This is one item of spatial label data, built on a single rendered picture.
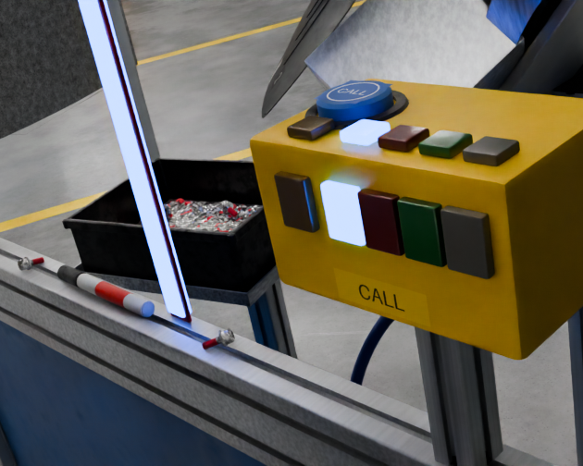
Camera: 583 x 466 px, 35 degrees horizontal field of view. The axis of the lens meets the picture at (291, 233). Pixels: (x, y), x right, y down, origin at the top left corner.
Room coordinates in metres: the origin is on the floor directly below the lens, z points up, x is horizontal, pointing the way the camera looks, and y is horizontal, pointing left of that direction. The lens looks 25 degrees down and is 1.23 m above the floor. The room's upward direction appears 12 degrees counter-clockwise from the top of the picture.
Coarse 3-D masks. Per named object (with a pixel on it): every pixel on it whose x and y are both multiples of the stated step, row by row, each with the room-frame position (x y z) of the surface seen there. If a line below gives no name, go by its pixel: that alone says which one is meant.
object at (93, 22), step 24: (96, 0) 0.65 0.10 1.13; (96, 24) 0.65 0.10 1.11; (96, 48) 0.66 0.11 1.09; (120, 96) 0.65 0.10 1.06; (120, 120) 0.66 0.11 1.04; (120, 144) 0.66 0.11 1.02; (144, 192) 0.65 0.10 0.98; (144, 216) 0.66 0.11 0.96; (168, 264) 0.65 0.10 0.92; (168, 288) 0.66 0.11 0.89
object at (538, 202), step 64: (448, 128) 0.40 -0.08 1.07; (512, 128) 0.39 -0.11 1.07; (576, 128) 0.37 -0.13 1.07; (320, 192) 0.42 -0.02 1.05; (448, 192) 0.35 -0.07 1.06; (512, 192) 0.33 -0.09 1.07; (576, 192) 0.36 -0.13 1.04; (320, 256) 0.42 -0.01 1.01; (384, 256) 0.39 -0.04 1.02; (512, 256) 0.33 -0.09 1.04; (576, 256) 0.36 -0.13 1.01; (448, 320) 0.36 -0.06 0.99; (512, 320) 0.33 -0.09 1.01
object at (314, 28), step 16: (320, 0) 1.01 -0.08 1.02; (336, 0) 0.97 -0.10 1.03; (352, 0) 0.93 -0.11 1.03; (304, 16) 1.04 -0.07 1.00; (320, 16) 0.98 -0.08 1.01; (336, 16) 0.94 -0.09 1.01; (304, 32) 1.00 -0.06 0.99; (320, 32) 0.95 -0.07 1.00; (288, 48) 1.04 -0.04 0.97; (304, 48) 0.97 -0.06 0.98; (288, 64) 0.99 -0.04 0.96; (304, 64) 0.94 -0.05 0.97; (272, 80) 1.02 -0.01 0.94; (288, 80) 0.95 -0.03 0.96; (272, 96) 0.96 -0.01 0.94
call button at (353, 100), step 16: (352, 80) 0.48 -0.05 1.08; (368, 80) 0.47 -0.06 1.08; (320, 96) 0.46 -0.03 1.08; (336, 96) 0.46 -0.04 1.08; (352, 96) 0.45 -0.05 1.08; (368, 96) 0.45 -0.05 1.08; (384, 96) 0.45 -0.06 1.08; (320, 112) 0.45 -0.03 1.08; (336, 112) 0.44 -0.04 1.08; (352, 112) 0.44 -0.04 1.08; (368, 112) 0.44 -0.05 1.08
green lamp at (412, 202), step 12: (408, 204) 0.36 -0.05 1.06; (420, 204) 0.36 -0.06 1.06; (432, 204) 0.36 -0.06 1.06; (408, 216) 0.36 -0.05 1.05; (420, 216) 0.36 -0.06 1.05; (432, 216) 0.35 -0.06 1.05; (408, 228) 0.37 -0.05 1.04; (420, 228) 0.36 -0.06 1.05; (432, 228) 0.36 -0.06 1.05; (408, 240) 0.37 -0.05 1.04; (420, 240) 0.36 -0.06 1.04; (432, 240) 0.36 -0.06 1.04; (408, 252) 0.37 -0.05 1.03; (420, 252) 0.36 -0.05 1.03; (432, 252) 0.36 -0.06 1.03; (444, 252) 0.35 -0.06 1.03; (432, 264) 0.36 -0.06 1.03; (444, 264) 0.35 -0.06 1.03
